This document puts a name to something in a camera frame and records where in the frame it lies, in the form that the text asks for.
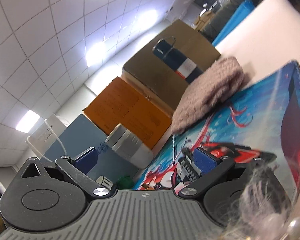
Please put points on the fluffy pearl hair ornament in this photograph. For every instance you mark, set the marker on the fluffy pearl hair ornament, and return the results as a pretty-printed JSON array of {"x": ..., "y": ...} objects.
[{"x": 296, "y": 226}]

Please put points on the blue cardboard box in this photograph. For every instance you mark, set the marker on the blue cardboard box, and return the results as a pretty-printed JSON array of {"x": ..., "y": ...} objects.
[{"x": 75, "y": 132}]

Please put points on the brown cardboard box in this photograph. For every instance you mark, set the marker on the brown cardboard box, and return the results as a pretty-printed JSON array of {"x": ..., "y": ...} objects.
[{"x": 145, "y": 72}]

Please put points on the black toothed hair clip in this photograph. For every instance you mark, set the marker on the black toothed hair clip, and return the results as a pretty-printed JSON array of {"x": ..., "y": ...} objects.
[{"x": 187, "y": 166}]

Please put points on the grey white lidded cup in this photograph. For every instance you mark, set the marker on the grey white lidded cup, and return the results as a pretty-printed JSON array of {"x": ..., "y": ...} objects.
[{"x": 130, "y": 146}]

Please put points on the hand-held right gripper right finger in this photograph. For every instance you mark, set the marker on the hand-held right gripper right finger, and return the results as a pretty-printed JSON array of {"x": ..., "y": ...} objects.
[{"x": 203, "y": 161}]

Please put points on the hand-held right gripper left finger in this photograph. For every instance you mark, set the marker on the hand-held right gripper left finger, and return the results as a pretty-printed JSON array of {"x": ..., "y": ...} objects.
[{"x": 88, "y": 158}]

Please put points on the blue board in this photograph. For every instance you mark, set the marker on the blue board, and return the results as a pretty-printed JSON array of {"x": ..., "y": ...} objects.
[{"x": 237, "y": 15}]

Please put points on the ceiling light panel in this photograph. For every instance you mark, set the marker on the ceiling light panel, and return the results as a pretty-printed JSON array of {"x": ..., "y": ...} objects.
[
  {"x": 148, "y": 18},
  {"x": 97, "y": 54},
  {"x": 27, "y": 120}
]

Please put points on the pink knitted cloth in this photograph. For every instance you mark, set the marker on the pink knitted cloth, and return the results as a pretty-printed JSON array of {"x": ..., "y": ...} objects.
[{"x": 210, "y": 90}]

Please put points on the white paper gift bag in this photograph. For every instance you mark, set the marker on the white paper gift bag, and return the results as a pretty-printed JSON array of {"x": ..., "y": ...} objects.
[{"x": 50, "y": 127}]

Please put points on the dark grey bulky object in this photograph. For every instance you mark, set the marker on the dark grey bulky object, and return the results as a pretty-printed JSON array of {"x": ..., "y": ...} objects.
[{"x": 215, "y": 22}]

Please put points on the printed desk mat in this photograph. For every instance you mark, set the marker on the printed desk mat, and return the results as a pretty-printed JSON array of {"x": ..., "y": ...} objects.
[{"x": 260, "y": 105}]

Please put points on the navy thermos bottle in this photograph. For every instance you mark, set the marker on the navy thermos bottle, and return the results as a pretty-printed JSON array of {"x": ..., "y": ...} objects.
[{"x": 175, "y": 57}]

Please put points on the small green object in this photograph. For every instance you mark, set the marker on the small green object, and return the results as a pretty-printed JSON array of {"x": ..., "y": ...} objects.
[{"x": 124, "y": 182}]

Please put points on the orange cardboard box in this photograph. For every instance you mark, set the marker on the orange cardboard box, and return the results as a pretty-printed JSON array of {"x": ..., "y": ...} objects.
[{"x": 120, "y": 105}]

